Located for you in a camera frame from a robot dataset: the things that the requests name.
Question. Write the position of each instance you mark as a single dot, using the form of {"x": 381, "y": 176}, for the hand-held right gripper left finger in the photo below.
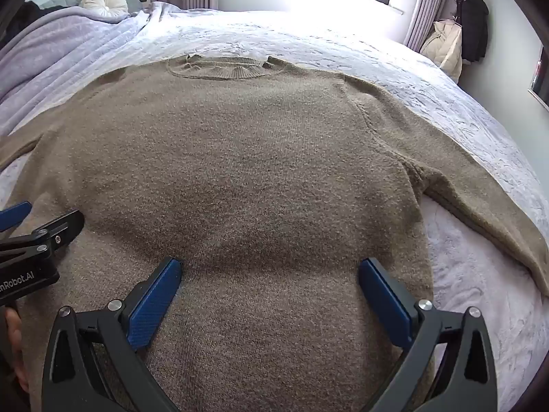
{"x": 154, "y": 304}

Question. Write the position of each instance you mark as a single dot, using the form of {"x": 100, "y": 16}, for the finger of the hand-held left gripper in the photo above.
{"x": 15, "y": 214}
{"x": 60, "y": 227}

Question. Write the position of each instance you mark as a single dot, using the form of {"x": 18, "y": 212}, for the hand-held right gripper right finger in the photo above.
{"x": 386, "y": 304}

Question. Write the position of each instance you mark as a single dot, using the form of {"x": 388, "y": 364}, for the brown knit sweater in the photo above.
{"x": 257, "y": 171}

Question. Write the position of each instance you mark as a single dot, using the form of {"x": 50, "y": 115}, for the dark clothes pile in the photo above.
{"x": 23, "y": 19}

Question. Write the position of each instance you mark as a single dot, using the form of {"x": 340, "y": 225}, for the person's left hand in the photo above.
{"x": 16, "y": 343}

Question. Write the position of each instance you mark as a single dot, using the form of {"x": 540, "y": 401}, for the lavender fleece blanket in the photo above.
{"x": 64, "y": 51}

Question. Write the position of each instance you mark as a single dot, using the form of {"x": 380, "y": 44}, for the round white cushion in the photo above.
{"x": 103, "y": 4}

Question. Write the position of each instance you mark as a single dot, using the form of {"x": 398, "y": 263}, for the cream hanging jacket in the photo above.
{"x": 446, "y": 49}

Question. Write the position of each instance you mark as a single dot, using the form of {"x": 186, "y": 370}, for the black hanging coat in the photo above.
{"x": 472, "y": 25}

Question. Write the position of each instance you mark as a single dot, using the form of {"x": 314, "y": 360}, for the dark framed wall object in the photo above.
{"x": 541, "y": 81}

